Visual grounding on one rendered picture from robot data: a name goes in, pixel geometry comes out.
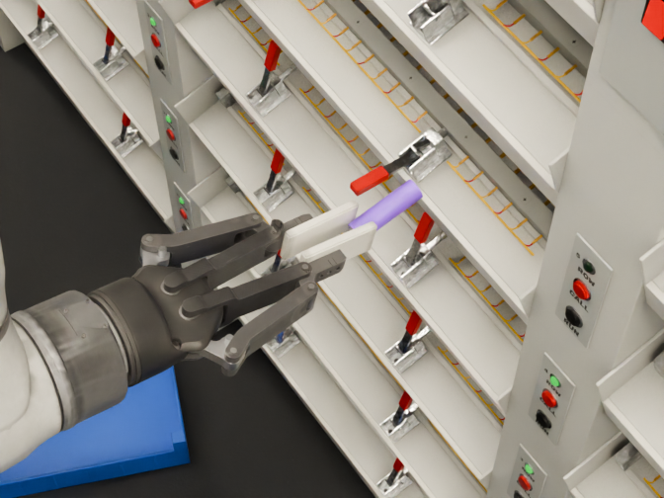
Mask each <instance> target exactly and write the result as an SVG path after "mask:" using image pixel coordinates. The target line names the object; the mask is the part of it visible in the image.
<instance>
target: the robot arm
mask: <svg viewBox="0 0 664 498"><path fill-rule="evenodd" d="M358 208H359V204H358V203H357V202H356V201H355V200H352V201H350V202H348V203H345V204H343V205H341V206H339V207H336V208H334V209H331V210H329V211H327V212H325V213H323V214H321V215H319V216H318V217H315V218H313V217H312V215H311V214H310V213H307V214H302V215H300V216H298V217H296V218H294V219H292V220H290V221H287V222H285V223H283V222H282V221H281V220H279V219H272V221H271V225H270V224H268V223H266V222H265V221H263V217H262V215H261V214H259V213H257V212H252V213H248V214H244V215H240V216H237V217H233V218H230V219H226V220H223V221H219V222H215V223H211V224H208V225H204V226H200V227H196V228H192V229H189V230H185V231H181V232H177V233H174V234H145V235H143V236H142V238H141V245H140V254H139V262H140V263H141V264H142V267H141V268H139V269H138V270H137V271H136V273H135V274H134V275H133V276H132V277H131V278H122V279H119V280H117V281H115V282H113V283H110V284H108V285H106V286H104V287H101V288H99V289H97V290H93V291H91V292H89V293H87V295H85V294H84V293H82V292H80V291H76V290H69V291H67V292H65V293H62V294H60V295H58V296H55V297H53V298H51V299H48V300H46V301H44V302H41V303H39V304H37V305H34V306H32V307H30V308H27V309H25V310H19V311H17V312H15V313H13V314H11V315H10V313H9V309H8V306H7V300H6V294H5V265H4V259H3V252H2V245H1V240H0V473H1V472H3V471H5V470H7V469H8V468H10V467H12V466H13V465H15V464H17V463H18V462H20V461H22V460H23V459H25V458H26V457H27V456H28V455H29V454H31V453H32V452H33V451H34V450H35V449H36V448H37V447H38V446H39V445H41V444H42V443H43V442H45V441H46V440H47V439H49V438H51V437H53V436H54V435H56V434H58V433H59V432H61V431H67V430H69V429H71V428H72V427H74V426H75V425H76V424H78V423H80V422H82V421H84V420H86V419H88V418H90V417H92V416H94V415H97V414H99V413H101V412H103V411H105V410H107V409H109V408H111V407H113V406H115V405H117V404H119V403H121V402H122V401H123V400H124V399H125V396H126V393H127V387H131V386H134V385H136V384H138V383H140V382H143V381H145V380H147V379H149V378H151V377H153V376H155V375H157V374H160V373H162V372H165V371H166V370H168V369H170V368H171V367H172V366H174V365H175V364H177V363H179V362H181V361H186V360H198V359H200V358H202V357H206V358H208V359H210V360H212V361H214V362H216V363H218V364H220V365H221V371H222V373H223V374H225V375H227V376H233V375H236V374H237V372H238V370H239V369H240V367H241V366H242V364H243V362H244V361H245V359H246V358H247V357H248V356H249V355H251V354H252V353H254V352H255V351H256V350H258V349H259V348H261V347H262V346H263V345H265V344H266V343H268V342H269V341H270V340H272V339H273V338H275V337H276V336H277V335H279V334H280V333H282V332H283V331H284V330H286V329H287V328H289V327H290V326H291V325H293V324H294V323H296V322H297V321H298V320H299V319H300V318H302V317H303V316H304V315H306V314H307V313H309V312H310V311H311V310H312V309H313V306H314V303H315V300H316V297H317V293H318V289H319V287H318V284H317V283H318V282H321V281H323V280H325V279H327V278H329V277H332V276H333V275H336V274H338V273H340V272H341V271H342V270H343V269H344V266H345V262H346V260H349V259H351V258H353V257H355V256H358V255H360V254H362V253H364V252H366V251H369V250H371V247H372V244H373V241H374V236H375V233H376V229H377V226H376V224H375V223H374V222H373V221H371V222H369V223H367V224H364V225H362V226H360V227H357V228H355V229H353V230H350V231H348V232H346V233H344V234H341V235H339V236H337V237H334V236H336V235H338V234H340V233H343V232H345V231H347V230H349V229H350V228H349V226H348V224H349V223H350V222H351V221H353V220H354V219H355V218H356V214H357V211H358ZM332 237H334V238H332ZM330 238H332V239H330ZM328 239H330V240H328ZM326 240H327V241H326ZM324 241H325V242H324ZM322 242H323V243H322ZM313 246H314V247H313ZM280 249H281V253H280V256H281V257H282V258H283V259H284V260H286V259H289V258H291V257H293V256H295V255H297V254H299V253H301V255H300V259H299V263H297V264H294V265H292V266H289V267H286V268H284V269H281V270H278V271H276V272H274V273H271V274H269V275H266V276H263V277H261V278H258V279H255V280H253V281H250V282H247V283H245V284H242V285H239V286H237V287H234V288H230V287H224V288H221V289H219V290H213V289H215V288H217V287H218V286H220V285H222V284H224V283H226V282H228V281H229V280H231V279H233V278H235V277H237V276H238V275H240V274H242V273H244V272H246V271H248V270H249V269H251V268H253V267H255V266H257V265H259V264H260V263H262V262H264V261H266V260H268V259H269V258H271V257H273V256H275V255H276V254H278V251H279V250H280ZM217 253H218V254H217ZM213 254H216V255H215V256H213V257H211V258H209V259H207V258H203V257H206V256H209V255H213ZM200 258H202V259H201V260H199V261H197V262H196V263H194V264H192V265H190V266H188V267H186V268H175V267H167V266H171V265H177V264H181V263H185V262H189V261H192V260H196V259H200ZM271 304H274V305H272V306H271V307H269V308H268V309H266V310H265V311H264V312H262V313H261V314H259V315H258V316H256V317H255V318H254V319H252V320H251V321H249V322H248V323H246V324H245V325H244V326H242V327H241V328H240V329H239V330H238V331H237V332H236V333H235V335H234V336H233V335H231V334H227V335H226V336H225V337H223V338H222V339H220V340H219V341H213V338H214V336H215V334H216V332H217V330H218V328H221V327H223V326H226V325H228V324H230V323H231V322H232V321H233V320H234V319H235V318H237V317H240V316H243V315H245V314H248V313H250V312H253V311H255V310H258V309H261V308H263V307H266V306H268V305H271Z"/></svg>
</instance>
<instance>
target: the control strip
mask: <svg viewBox="0 0 664 498"><path fill-rule="evenodd" d="M599 73H600V74H601V75H602V76H603V77H604V78H605V79H606V80H607V81H608V82H609V83H610V84H611V85H613V86H614V87H615V88H616V89H617V90H618V91H619V92H620V93H621V94H622V95H623V96H624V97H625V98H626V99H627V100H628V101H629V102H630V103H631V104H632V105H633V106H634V107H635V108H636V109H637V110H638V111H639V112H640V113H641V114H642V115H643V116H644V117H645V118H646V119H648V120H649V121H650V122H651V123H652V124H653V125H654V126H655V127H656V128H657V129H658V130H659V131H660V132H661V133H662V134H663V135H664V0H617V2H616V6H615V10H614V14H613V17H612V21H611V25H610V29H609V33H608V37H607V41H606V45H605V49H604V53H603V57H602V61H601V65H600V69H599Z"/></svg>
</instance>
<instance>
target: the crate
mask: <svg viewBox="0 0 664 498"><path fill-rule="evenodd" d="M186 463H190V456H189V450H188V445H187V439H186V433H185V427H184V422H183V416H182V410H181V404H180V399H179V393H178V387H177V382H176V377H175V371H174V366H172V367H171V368H170V369H168V370H166V371H165V372H162V373H159V374H157V375H155V376H153V377H151V378H149V379H147V380H145V381H143V382H140V383H138V384H136V385H134V386H131V387H127V393H126V396H125V398H124V400H123V401H122V402H121V403H119V404H117V405H115V406H113V407H111V408H109V409H107V410H105V411H103V412H101V413H99V414H97V415H94V416H92V417H90V418H88V419H86V420H84V421H82V422H80V423H78V424H76V425H75V426H74V427H72V428H71V429H69V430H67V431H61V432H59V433H58V434H56V435H54V436H53V437H51V438H49V439H47V440H46V441H45V442H43V443H42V444H41V445H39V446H38V447H37V448H36V449H35V450H34V451H33V452H32V453H31V454H29V455H28V456H27V457H26V458H25V459H23V460H22V461H20V462H18V463H17V464H15V465H13V466H12V467H10V468H8V469H7V470H5V471H3V472H1V473H0V498H14V497H19V496H25V495H30V494H35V493H40V492H45V491H49V490H54V489H59V488H64V487H69V486H75V485H80V484H85V483H90V482H95V481H100V480H105V479H110V478H115V477H120V476H126V475H131V474H136V473H141V472H145V471H150V470H155V469H160V468H165V467H170V466H176V465H181V464H186Z"/></svg>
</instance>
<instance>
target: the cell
mask: <svg viewBox="0 0 664 498"><path fill-rule="evenodd" d="M422 198H423V194H422V192H421V191H420V189H419V188H418V186H417V185H416V184H415V183H414V182H413V181H412V180H408V181H406V182H405V183H404V184H402V185H401V186H400V187H398V188H397V189H396V190H394V191H393V192H391V193H390V194H389V195H387V196H386V197H385V198H383V199H382V200H380V201H379V202H378V203H376V204H375V205H374V206H372V207H371V208H369V209H368V210H366V211H365V212H364V213H362V214H361V215H360V216H358V217H357V218H355V219H354V220H353V221H351V222H350V223H349V224H348V226H349V228H350V230H353V229H355V228H357V227H360V226H362V225H364V224H367V223H369V222H371V221H373V222H374V223H375V224H376V226H377V229H376V231H378V230H379V229H381V228H382V227H383V226H385V225H386V224H387V223H389V222H390V221H391V220H393V219H394V218H396V217H397V216H398V215H400V214H401V213H402V212H404V211H405V210H406V209H408V208H410V207H411V206H412V205H414V204H415V203H416V202H418V201H419V200H420V199H422Z"/></svg>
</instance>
